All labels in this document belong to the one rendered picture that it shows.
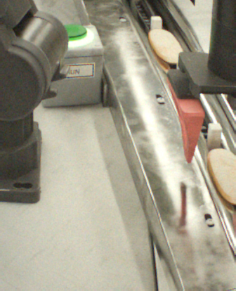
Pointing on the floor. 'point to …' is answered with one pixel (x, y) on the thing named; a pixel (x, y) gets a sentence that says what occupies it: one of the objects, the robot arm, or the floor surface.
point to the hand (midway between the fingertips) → (223, 150)
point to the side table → (76, 195)
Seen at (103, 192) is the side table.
